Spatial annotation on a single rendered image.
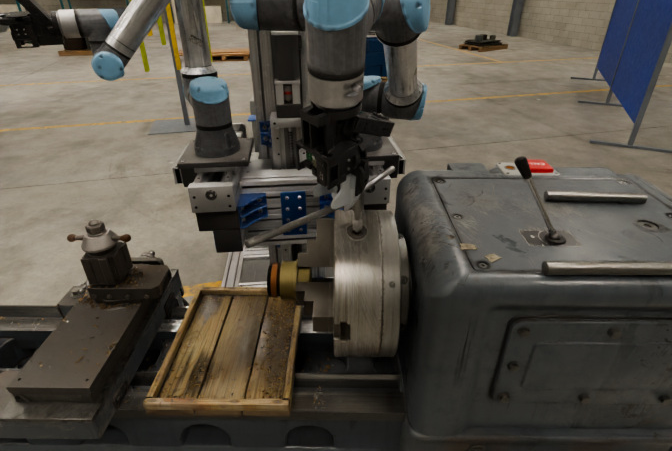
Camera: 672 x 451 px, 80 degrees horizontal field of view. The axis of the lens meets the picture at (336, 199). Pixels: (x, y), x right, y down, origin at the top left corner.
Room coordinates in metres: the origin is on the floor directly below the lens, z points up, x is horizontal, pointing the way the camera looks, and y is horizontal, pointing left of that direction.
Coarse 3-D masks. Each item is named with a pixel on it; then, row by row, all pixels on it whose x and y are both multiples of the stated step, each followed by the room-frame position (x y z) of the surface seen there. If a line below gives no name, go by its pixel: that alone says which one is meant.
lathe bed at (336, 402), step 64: (0, 320) 0.79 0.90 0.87; (320, 384) 0.61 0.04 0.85; (384, 384) 0.61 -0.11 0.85; (0, 448) 0.54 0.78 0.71; (64, 448) 0.54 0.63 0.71; (128, 448) 0.54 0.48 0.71; (192, 448) 0.54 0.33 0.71; (256, 448) 0.54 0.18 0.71; (320, 448) 0.54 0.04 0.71; (384, 448) 0.54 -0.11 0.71
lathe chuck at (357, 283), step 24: (336, 216) 0.71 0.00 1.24; (336, 240) 0.64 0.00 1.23; (360, 240) 0.64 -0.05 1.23; (336, 264) 0.59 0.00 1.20; (360, 264) 0.59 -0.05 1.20; (336, 288) 0.56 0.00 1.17; (360, 288) 0.56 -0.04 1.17; (336, 312) 0.54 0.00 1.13; (360, 312) 0.54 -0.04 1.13; (360, 336) 0.54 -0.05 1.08
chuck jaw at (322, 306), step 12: (300, 288) 0.64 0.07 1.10; (312, 288) 0.64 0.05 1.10; (324, 288) 0.64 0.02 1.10; (300, 300) 0.63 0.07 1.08; (312, 300) 0.61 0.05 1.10; (324, 300) 0.61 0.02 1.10; (312, 312) 0.60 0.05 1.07; (324, 312) 0.57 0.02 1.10; (324, 324) 0.56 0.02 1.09; (336, 324) 0.54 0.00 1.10; (336, 336) 0.54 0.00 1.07; (348, 336) 0.54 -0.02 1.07
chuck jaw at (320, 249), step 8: (320, 224) 0.74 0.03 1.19; (328, 224) 0.74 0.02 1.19; (320, 232) 0.73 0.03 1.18; (328, 232) 0.73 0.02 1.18; (312, 240) 0.73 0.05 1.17; (320, 240) 0.73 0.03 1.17; (328, 240) 0.73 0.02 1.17; (312, 248) 0.72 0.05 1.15; (320, 248) 0.72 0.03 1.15; (328, 248) 0.72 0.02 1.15; (304, 256) 0.71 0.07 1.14; (312, 256) 0.71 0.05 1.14; (320, 256) 0.71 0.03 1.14; (328, 256) 0.71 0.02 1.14; (304, 264) 0.70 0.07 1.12; (312, 264) 0.70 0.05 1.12; (320, 264) 0.70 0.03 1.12; (328, 264) 0.70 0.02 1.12
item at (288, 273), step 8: (272, 264) 0.70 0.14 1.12; (280, 264) 0.71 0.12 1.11; (288, 264) 0.70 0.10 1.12; (296, 264) 0.69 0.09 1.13; (272, 272) 0.68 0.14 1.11; (280, 272) 0.68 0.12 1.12; (288, 272) 0.68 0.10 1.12; (296, 272) 0.67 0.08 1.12; (304, 272) 0.68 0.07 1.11; (272, 280) 0.67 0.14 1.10; (280, 280) 0.66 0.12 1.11; (288, 280) 0.66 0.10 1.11; (296, 280) 0.66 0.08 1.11; (304, 280) 0.67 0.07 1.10; (272, 288) 0.66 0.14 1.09; (280, 288) 0.65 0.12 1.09; (288, 288) 0.65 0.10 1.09; (272, 296) 0.66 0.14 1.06; (280, 296) 0.66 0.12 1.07; (288, 296) 0.65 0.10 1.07
